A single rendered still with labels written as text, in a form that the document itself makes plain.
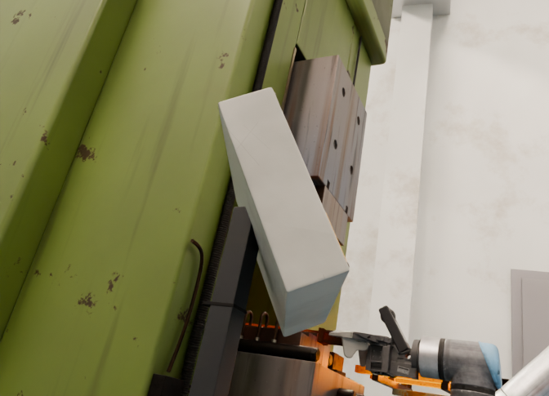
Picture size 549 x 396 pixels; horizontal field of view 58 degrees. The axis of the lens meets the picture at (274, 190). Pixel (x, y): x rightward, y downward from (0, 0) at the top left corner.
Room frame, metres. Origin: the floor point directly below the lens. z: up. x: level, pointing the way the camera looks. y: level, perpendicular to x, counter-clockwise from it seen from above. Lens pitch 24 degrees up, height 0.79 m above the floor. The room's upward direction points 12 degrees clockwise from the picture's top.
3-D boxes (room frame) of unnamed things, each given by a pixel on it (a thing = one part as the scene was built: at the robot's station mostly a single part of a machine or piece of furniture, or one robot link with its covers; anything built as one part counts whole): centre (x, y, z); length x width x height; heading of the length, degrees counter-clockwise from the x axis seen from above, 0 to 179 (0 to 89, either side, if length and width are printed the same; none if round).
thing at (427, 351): (1.16, -0.42, 0.98); 0.10 x 0.05 x 0.09; 150
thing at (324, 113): (1.41, -0.02, 1.56); 0.42 x 0.39 x 0.40; 60
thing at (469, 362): (1.12, -0.50, 0.98); 0.12 x 0.09 x 0.10; 60
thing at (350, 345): (1.20, -0.24, 0.98); 0.09 x 0.03 x 0.06; 96
